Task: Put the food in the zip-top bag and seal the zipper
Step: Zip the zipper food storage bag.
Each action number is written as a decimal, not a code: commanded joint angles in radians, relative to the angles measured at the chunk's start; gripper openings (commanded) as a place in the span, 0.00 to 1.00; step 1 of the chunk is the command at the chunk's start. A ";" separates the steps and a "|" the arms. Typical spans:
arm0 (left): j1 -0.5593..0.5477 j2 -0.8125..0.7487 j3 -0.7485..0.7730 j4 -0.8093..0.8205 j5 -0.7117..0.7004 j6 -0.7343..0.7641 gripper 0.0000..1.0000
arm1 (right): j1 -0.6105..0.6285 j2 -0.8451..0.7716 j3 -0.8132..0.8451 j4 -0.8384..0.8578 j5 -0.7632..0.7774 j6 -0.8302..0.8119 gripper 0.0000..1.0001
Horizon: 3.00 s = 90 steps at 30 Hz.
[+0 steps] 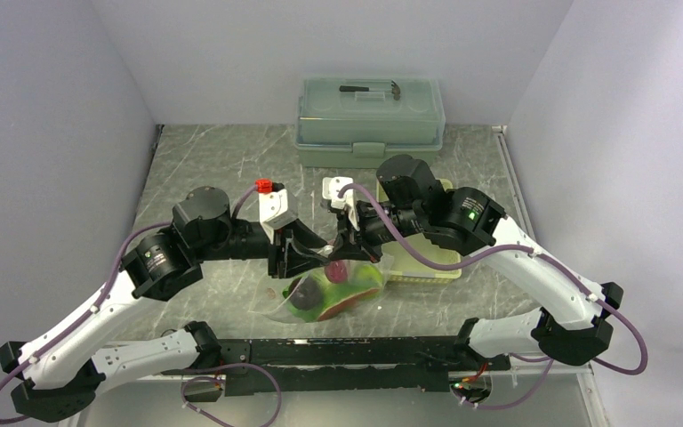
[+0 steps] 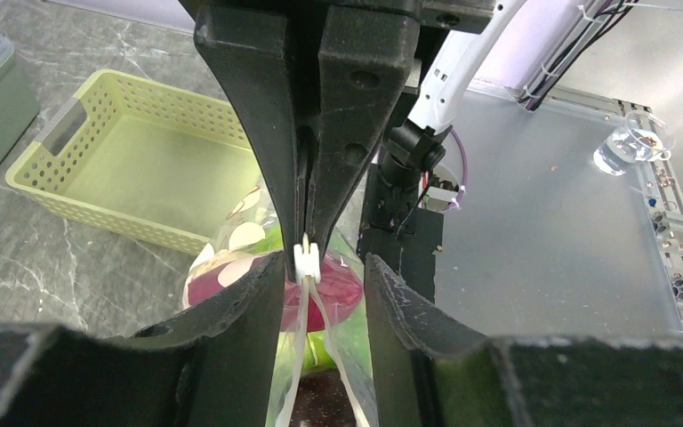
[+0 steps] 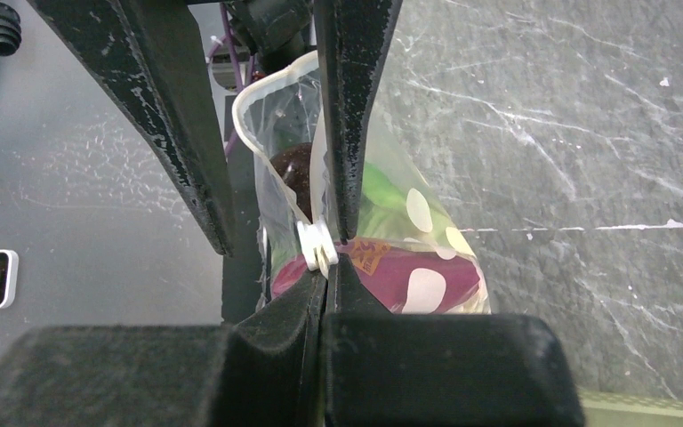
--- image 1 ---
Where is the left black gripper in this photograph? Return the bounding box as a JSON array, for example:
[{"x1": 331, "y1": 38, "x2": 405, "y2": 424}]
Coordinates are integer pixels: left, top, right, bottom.
[{"x1": 194, "y1": 216, "x2": 331, "y2": 278}]

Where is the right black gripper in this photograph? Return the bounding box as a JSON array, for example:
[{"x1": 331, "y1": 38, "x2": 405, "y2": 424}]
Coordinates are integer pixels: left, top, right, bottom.
[{"x1": 328, "y1": 197, "x2": 426, "y2": 263}]

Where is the green apple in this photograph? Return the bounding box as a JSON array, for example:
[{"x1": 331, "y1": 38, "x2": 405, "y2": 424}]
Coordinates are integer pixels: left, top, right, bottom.
[{"x1": 352, "y1": 264, "x2": 386, "y2": 287}]

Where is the green cabbage leaf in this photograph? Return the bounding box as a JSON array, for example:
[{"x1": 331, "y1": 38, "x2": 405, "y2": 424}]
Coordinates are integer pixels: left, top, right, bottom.
[{"x1": 282, "y1": 271, "x2": 355, "y2": 323}]

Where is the dark brown fruit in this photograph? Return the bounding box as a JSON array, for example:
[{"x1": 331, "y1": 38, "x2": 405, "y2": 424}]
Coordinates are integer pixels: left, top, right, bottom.
[{"x1": 288, "y1": 277, "x2": 324, "y2": 310}]

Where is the clear dotted zip bag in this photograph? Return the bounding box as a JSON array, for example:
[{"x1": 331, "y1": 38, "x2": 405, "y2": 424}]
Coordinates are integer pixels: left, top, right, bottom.
[{"x1": 248, "y1": 254, "x2": 394, "y2": 324}]

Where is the watermelon slice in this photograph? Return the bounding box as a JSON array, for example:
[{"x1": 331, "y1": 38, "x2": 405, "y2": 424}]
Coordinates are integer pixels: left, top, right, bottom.
[{"x1": 316, "y1": 288, "x2": 380, "y2": 322}]

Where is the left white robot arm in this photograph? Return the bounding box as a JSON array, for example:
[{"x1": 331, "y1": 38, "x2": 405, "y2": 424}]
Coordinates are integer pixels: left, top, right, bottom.
[{"x1": 0, "y1": 180, "x2": 326, "y2": 423}]

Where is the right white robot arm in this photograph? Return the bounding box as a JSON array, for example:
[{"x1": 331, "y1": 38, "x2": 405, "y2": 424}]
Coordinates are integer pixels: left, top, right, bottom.
[{"x1": 323, "y1": 155, "x2": 623, "y2": 369}]

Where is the pale green perforated basket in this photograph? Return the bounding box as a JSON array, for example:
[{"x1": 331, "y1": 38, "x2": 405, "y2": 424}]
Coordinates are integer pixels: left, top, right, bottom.
[{"x1": 375, "y1": 178, "x2": 463, "y2": 286}]

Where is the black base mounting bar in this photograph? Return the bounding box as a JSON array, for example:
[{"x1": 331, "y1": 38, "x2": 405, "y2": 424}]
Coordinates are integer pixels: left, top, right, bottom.
[{"x1": 198, "y1": 335, "x2": 510, "y2": 397}]

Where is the green plastic toolbox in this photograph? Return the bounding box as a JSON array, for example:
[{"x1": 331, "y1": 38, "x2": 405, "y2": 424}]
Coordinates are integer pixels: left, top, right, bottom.
[{"x1": 294, "y1": 77, "x2": 446, "y2": 169}]

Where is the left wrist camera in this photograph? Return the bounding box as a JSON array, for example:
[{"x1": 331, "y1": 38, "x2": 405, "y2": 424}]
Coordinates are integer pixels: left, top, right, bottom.
[{"x1": 255, "y1": 179, "x2": 299, "y2": 243}]

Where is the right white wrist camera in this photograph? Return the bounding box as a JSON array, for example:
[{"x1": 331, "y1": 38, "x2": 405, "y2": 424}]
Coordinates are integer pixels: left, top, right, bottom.
[{"x1": 322, "y1": 176, "x2": 360, "y2": 231}]

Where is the aluminium rail frame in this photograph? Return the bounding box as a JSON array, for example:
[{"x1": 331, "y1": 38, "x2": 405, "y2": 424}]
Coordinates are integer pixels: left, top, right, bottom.
[{"x1": 68, "y1": 330, "x2": 610, "y2": 426}]

